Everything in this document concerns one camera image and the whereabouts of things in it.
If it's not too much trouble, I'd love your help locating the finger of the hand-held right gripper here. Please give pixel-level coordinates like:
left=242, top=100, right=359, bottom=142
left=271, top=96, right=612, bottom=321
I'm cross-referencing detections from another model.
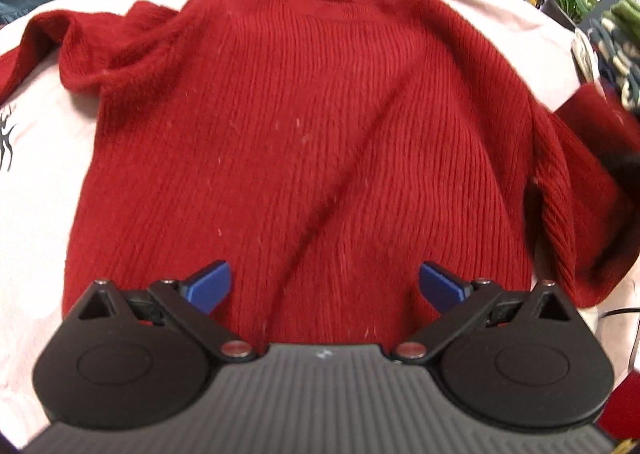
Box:
left=602, top=79, right=640, bottom=187

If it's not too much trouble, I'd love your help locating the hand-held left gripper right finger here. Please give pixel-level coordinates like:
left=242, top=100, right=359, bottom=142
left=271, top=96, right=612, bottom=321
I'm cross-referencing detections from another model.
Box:
left=391, top=261, right=576, bottom=364

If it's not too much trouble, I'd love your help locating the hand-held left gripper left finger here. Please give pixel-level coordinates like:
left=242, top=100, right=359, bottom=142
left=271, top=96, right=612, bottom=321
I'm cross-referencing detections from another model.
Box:
left=77, top=260, right=257, bottom=363

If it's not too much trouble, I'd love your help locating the dark red knit sweater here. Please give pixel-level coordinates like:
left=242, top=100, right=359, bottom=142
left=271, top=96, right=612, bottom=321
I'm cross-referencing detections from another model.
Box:
left=0, top=0, right=636, bottom=347

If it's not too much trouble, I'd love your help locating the green white patterned cloth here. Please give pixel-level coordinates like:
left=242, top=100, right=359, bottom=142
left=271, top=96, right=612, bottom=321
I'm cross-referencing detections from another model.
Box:
left=572, top=0, right=640, bottom=110

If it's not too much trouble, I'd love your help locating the pink printed bedsheet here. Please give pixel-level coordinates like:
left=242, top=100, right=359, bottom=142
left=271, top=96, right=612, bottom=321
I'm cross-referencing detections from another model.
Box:
left=0, top=0, right=640, bottom=450

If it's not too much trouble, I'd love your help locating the bright red cloth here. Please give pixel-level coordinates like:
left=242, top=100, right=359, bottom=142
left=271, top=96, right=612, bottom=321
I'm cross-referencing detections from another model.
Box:
left=597, top=374, right=640, bottom=442

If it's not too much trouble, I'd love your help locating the black cable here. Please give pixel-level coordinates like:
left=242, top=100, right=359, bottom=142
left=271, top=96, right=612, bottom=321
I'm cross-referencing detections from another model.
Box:
left=601, top=305, right=640, bottom=321

